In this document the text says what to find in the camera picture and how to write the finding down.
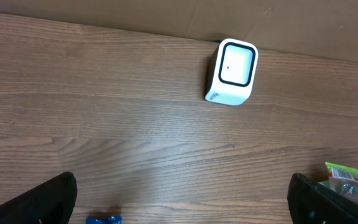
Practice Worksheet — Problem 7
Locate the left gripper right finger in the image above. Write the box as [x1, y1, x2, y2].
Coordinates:
[287, 173, 358, 224]

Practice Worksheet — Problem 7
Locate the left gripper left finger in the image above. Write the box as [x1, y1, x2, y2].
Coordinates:
[0, 172, 78, 224]

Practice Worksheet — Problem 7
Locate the green haribo gummy bag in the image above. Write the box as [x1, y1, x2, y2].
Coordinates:
[320, 162, 358, 204]

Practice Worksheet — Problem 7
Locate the blue oreo cookie pack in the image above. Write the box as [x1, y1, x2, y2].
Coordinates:
[85, 216, 122, 224]

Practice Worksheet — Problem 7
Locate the white barcode scanner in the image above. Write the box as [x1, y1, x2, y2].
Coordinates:
[204, 39, 259, 106]

